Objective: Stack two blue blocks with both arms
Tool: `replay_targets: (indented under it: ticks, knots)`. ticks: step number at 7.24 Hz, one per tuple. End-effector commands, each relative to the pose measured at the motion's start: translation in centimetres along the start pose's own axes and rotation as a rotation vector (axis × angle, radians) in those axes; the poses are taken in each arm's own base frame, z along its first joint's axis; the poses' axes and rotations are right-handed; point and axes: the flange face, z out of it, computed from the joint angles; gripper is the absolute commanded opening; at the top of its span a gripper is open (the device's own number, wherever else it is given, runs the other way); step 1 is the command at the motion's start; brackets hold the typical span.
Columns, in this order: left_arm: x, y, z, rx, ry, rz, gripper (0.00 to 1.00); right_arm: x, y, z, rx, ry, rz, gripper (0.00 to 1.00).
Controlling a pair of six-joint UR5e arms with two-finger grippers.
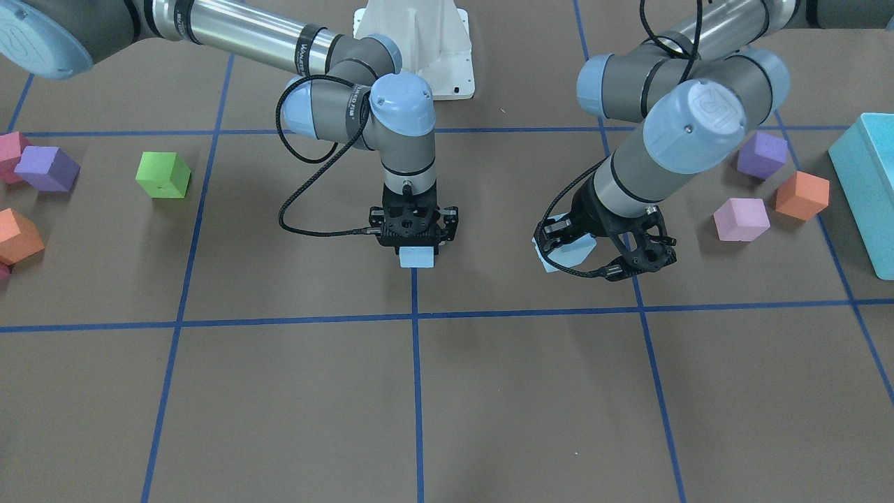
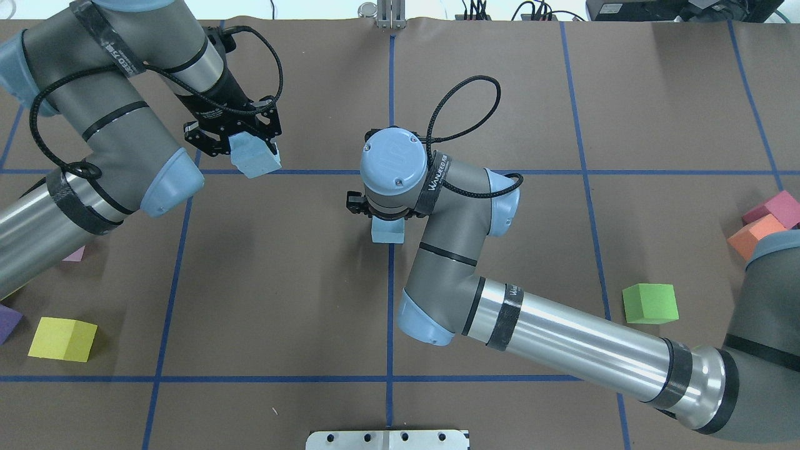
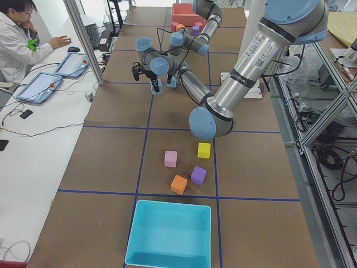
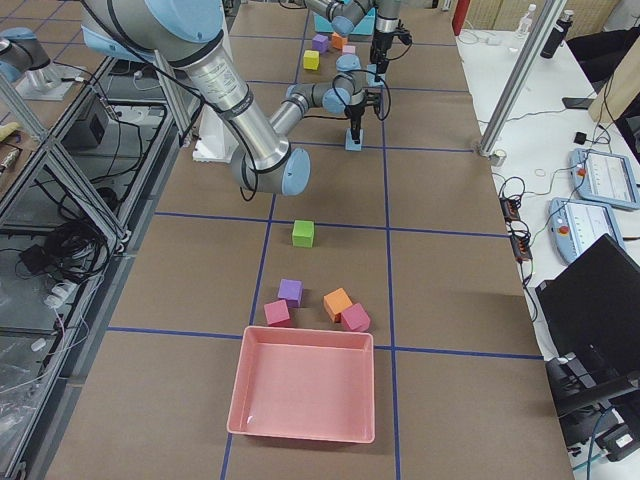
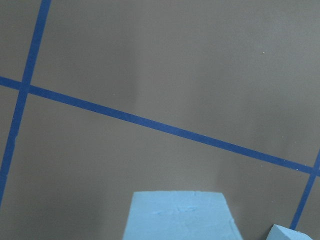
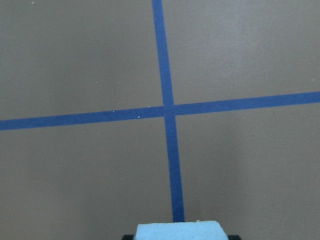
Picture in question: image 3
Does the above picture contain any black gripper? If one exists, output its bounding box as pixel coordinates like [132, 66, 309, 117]
[141, 63, 161, 94]
[167, 72, 178, 84]

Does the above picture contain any light blue block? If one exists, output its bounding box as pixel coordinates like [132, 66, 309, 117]
[166, 81, 177, 88]
[151, 79, 162, 95]

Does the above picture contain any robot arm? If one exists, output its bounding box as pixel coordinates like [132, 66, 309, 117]
[136, 1, 330, 140]
[132, 1, 223, 94]

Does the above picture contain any orange block right side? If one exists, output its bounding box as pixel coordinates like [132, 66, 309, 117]
[176, 23, 185, 31]

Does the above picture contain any orange block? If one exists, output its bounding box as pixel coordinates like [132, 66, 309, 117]
[170, 175, 187, 195]
[176, 23, 185, 31]

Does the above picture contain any maroon block right side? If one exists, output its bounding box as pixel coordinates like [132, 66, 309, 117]
[171, 21, 179, 32]

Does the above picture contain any purple block right side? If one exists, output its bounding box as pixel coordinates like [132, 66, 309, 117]
[192, 25, 200, 36]

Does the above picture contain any purple block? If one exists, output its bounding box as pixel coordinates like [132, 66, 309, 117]
[192, 25, 200, 36]
[190, 166, 206, 185]

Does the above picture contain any red foam bin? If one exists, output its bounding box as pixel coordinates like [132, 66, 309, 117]
[171, 3, 206, 26]

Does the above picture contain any brown paper table mat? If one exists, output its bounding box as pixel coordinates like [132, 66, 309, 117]
[28, 7, 320, 267]

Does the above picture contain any black keyboard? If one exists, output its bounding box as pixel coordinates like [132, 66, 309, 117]
[84, 23, 100, 50]

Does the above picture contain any far blue teach pendant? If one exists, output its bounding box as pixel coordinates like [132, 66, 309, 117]
[54, 52, 89, 78]

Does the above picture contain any blue teach pendant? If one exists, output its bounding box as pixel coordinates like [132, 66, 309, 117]
[16, 72, 62, 104]
[54, 52, 89, 78]

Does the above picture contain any yellow foam block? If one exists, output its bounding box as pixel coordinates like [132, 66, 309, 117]
[197, 142, 211, 159]

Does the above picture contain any pink foam block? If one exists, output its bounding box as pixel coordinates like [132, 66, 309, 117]
[164, 150, 177, 168]

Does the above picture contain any black computer mouse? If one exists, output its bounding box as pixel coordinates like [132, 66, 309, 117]
[67, 46, 80, 52]

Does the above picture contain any purple block left side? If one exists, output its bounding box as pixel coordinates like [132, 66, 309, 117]
[190, 166, 206, 185]

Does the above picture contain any orange block left side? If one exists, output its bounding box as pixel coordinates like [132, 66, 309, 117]
[170, 175, 187, 195]

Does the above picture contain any near blue teach pendant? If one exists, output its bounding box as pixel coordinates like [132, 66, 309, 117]
[16, 72, 62, 104]

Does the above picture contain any black smartphone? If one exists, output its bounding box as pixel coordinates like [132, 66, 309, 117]
[20, 109, 33, 119]

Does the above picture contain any person in white coat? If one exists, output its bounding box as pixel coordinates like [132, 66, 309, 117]
[1, 1, 71, 85]

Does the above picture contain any turquoise foam box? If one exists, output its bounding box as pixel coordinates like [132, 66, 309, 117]
[124, 200, 211, 267]

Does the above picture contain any aluminium frame post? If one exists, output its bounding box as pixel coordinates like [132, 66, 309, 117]
[63, 0, 104, 85]

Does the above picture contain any aluminium frame rail right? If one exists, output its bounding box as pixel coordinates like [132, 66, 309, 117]
[274, 41, 357, 268]

